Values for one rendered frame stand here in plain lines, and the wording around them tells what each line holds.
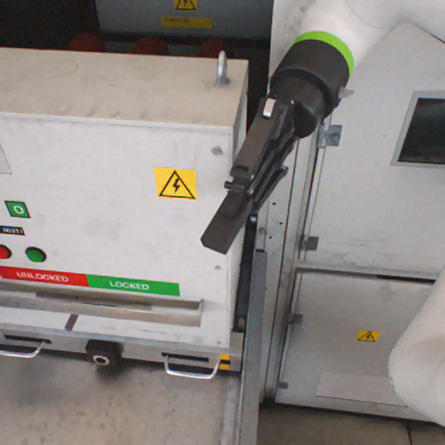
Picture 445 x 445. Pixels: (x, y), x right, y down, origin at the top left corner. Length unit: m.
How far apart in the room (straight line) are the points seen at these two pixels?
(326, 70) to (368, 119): 0.33
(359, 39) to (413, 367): 0.47
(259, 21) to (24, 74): 0.90
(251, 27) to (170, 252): 0.96
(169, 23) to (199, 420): 1.16
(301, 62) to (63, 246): 0.45
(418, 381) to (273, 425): 1.14
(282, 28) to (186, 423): 0.73
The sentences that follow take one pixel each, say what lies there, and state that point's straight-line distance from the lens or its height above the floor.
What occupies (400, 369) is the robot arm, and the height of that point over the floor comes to 1.04.
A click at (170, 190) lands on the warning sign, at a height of 1.29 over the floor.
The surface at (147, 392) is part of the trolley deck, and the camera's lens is 0.90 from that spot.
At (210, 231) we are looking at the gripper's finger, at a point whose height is 1.33.
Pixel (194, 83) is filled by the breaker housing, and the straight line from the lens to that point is 0.63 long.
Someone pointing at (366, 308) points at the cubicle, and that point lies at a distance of 1.27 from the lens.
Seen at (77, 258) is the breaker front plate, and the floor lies 1.14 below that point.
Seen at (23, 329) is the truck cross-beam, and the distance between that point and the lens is 0.95.
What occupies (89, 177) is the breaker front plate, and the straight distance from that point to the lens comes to 0.60.
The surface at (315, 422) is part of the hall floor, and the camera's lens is 1.81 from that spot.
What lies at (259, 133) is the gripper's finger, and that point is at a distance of 0.48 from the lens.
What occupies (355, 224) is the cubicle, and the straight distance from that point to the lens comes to 1.03.
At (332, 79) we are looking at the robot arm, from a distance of 0.56.
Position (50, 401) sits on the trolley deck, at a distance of 0.94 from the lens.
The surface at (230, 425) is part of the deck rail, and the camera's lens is 0.85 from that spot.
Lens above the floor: 1.64
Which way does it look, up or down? 42 degrees down
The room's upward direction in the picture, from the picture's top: straight up
